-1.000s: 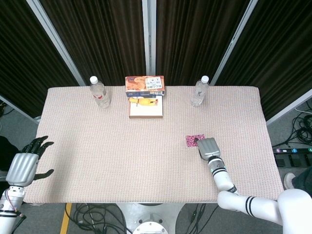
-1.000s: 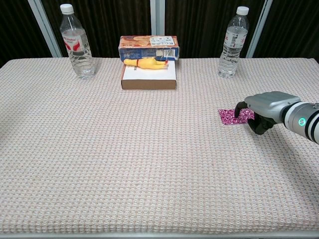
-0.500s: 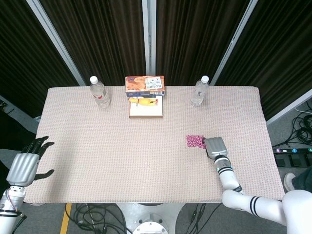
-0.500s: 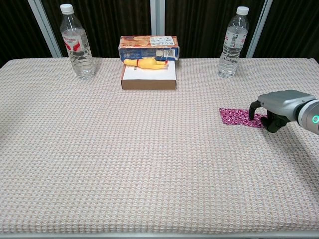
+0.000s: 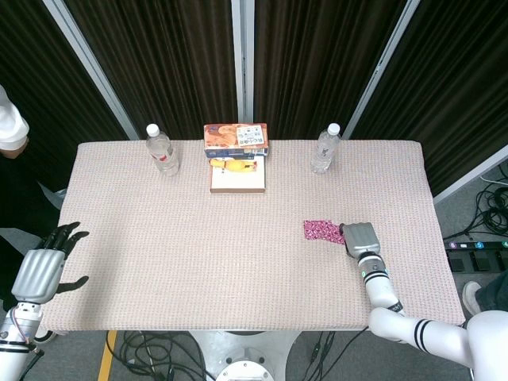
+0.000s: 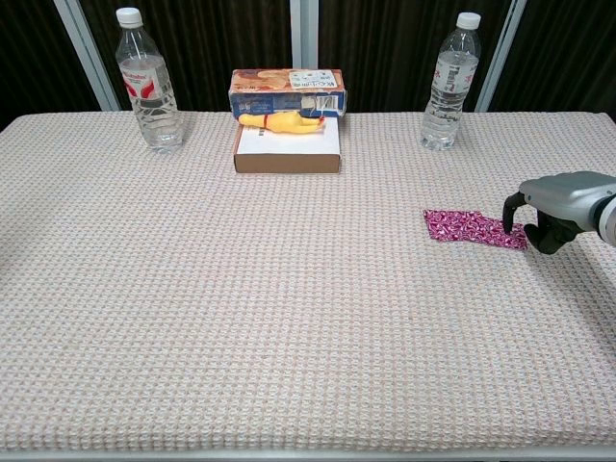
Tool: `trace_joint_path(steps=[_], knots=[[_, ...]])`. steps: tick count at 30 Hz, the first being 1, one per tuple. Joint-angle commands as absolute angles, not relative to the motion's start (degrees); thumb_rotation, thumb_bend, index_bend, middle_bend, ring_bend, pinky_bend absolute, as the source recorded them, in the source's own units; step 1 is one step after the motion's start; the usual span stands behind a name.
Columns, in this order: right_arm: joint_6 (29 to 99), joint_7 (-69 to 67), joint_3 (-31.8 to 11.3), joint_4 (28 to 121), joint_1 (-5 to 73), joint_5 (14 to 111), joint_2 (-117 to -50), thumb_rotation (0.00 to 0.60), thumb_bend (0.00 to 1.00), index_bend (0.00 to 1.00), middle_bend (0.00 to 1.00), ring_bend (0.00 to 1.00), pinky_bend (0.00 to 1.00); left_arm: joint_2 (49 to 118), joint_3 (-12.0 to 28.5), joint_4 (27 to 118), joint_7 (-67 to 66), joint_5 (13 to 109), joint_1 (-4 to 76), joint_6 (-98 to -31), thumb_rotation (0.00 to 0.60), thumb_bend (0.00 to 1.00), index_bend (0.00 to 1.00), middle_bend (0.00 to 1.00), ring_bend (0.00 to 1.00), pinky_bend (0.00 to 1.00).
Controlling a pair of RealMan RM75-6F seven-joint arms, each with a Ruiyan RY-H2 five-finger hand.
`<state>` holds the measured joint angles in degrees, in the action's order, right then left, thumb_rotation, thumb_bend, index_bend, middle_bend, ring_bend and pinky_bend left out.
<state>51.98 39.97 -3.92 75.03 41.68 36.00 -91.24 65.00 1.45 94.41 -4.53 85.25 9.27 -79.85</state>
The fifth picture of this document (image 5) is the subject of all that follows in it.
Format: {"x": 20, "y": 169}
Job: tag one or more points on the white sneaker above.
{"x": 471, "y": 297}
{"x": 47, "y": 336}

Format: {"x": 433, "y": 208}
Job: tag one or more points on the grey metal frame post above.
{"x": 381, "y": 67}
{"x": 95, "y": 67}
{"x": 243, "y": 59}

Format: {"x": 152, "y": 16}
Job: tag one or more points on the orange blue snack box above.
{"x": 222, "y": 139}

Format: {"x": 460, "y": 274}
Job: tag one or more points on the dark brown pleated curtain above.
{"x": 59, "y": 99}
{"x": 456, "y": 99}
{"x": 317, "y": 63}
{"x": 166, "y": 67}

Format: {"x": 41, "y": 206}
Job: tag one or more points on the yellow rubber chicken toy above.
{"x": 232, "y": 165}

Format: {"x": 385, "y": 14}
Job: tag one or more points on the black power strip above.
{"x": 464, "y": 262}

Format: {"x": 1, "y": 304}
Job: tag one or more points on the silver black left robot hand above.
{"x": 37, "y": 275}

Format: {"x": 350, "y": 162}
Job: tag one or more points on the pink woven tablecloth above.
{"x": 198, "y": 258}

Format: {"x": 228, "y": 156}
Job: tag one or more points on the bare person forearm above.
{"x": 14, "y": 148}

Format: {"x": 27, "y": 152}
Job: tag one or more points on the dark trouser leg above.
{"x": 494, "y": 293}

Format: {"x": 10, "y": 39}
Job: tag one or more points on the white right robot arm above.
{"x": 381, "y": 289}

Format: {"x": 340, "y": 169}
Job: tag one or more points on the grey metal frame rail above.
{"x": 472, "y": 176}
{"x": 55, "y": 194}

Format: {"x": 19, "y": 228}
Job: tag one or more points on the flat white brown box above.
{"x": 238, "y": 182}

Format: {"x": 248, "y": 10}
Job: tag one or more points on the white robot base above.
{"x": 246, "y": 349}

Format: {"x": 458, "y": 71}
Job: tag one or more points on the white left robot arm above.
{"x": 18, "y": 329}

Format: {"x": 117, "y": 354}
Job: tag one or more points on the clear bottle with red label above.
{"x": 162, "y": 155}

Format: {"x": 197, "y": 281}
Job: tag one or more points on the clear bottle with white label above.
{"x": 325, "y": 151}

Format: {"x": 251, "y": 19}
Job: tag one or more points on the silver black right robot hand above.
{"x": 362, "y": 238}

